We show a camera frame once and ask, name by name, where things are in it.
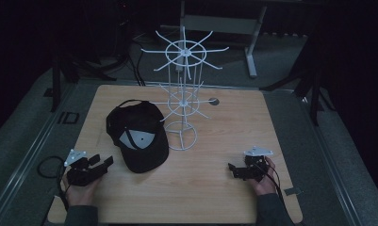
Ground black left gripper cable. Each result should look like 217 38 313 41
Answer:
36 155 70 212

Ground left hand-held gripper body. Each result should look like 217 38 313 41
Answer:
63 149 109 187

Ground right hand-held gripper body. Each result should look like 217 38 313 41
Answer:
236 145 274 183

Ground black floor cables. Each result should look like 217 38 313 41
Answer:
125 31 147 87

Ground person's right hand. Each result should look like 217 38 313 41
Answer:
248 155 277 198

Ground grey tape strip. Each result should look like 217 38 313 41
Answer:
283 186 304 197

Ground person's left hand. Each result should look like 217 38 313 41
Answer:
61 173 102 207

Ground black metal stand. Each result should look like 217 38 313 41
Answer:
259 37 337 127
49 46 118 113

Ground grey metal desk frame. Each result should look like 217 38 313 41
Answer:
175 0 269 79

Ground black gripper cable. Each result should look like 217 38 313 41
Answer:
255 159 286 203
36 155 70 212

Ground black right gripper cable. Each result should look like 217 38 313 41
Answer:
255 159 286 203

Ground black baseball cap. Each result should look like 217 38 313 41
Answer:
105 99 171 174

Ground white wire display rack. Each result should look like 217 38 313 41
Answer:
140 25 230 153

